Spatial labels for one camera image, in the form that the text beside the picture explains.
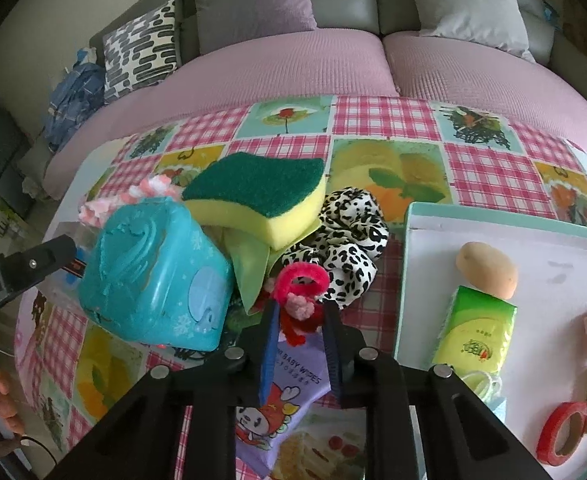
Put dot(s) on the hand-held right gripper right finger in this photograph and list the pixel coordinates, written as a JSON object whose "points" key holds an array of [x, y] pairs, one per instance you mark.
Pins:
{"points": [[334, 355]]}

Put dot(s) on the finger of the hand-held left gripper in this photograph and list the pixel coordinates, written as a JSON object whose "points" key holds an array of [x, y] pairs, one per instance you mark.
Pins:
{"points": [[38, 262]]}

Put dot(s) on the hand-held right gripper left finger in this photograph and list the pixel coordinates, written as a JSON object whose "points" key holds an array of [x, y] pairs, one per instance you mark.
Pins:
{"points": [[268, 355]]}

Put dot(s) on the red pink plush toy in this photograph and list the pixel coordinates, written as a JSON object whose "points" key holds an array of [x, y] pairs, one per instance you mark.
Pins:
{"points": [[298, 280]]}

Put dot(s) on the teal wipes pack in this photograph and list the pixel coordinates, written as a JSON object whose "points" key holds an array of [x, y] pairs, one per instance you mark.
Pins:
{"points": [[153, 270]]}

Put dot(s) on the green tissue pack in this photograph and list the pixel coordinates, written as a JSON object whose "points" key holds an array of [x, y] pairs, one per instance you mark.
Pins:
{"points": [[473, 330]]}

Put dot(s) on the beige potato shaped toy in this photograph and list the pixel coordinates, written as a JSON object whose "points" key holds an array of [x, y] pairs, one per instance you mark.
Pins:
{"points": [[488, 270]]}

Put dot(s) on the white tray with teal rim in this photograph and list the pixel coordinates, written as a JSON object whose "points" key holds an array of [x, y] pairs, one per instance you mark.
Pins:
{"points": [[548, 280]]}

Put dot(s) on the red tape roll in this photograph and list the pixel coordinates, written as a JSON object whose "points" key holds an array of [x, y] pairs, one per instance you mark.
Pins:
{"points": [[548, 440]]}

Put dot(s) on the person's left hand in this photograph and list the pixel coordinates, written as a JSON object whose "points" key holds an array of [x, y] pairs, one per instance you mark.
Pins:
{"points": [[5, 400]]}

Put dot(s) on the purple baby wipes pack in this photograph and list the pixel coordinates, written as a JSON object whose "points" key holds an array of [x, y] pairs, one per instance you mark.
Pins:
{"points": [[283, 410]]}

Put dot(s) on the light green cloth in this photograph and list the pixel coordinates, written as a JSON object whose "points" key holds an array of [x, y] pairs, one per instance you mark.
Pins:
{"points": [[248, 270]]}

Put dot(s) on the leopard print scrunchie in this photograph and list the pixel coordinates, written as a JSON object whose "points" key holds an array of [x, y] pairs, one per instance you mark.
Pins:
{"points": [[353, 240]]}

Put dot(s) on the pink and white fluffy cloth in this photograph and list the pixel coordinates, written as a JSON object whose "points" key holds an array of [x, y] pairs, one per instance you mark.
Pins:
{"points": [[138, 192]]}

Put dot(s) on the yellow and green sponge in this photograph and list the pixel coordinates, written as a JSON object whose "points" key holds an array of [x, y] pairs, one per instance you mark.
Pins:
{"points": [[258, 195]]}

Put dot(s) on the blue denim cloth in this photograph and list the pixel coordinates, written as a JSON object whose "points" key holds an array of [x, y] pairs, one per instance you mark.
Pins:
{"points": [[73, 95]]}

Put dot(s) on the black and white patterned cushion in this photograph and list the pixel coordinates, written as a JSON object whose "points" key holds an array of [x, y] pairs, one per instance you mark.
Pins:
{"points": [[138, 50]]}

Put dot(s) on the pink checked printed tablecloth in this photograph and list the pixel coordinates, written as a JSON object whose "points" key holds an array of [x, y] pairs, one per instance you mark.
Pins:
{"points": [[388, 125]]}

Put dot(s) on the pink sofa seat cover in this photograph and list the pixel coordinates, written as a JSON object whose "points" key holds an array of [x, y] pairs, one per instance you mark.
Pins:
{"points": [[298, 65]]}

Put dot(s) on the purple cushion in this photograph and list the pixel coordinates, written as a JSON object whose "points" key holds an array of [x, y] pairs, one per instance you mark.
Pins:
{"points": [[253, 0]]}

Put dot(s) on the light grey cushion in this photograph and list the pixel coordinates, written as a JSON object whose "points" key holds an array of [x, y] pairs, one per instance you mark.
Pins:
{"points": [[468, 0]]}

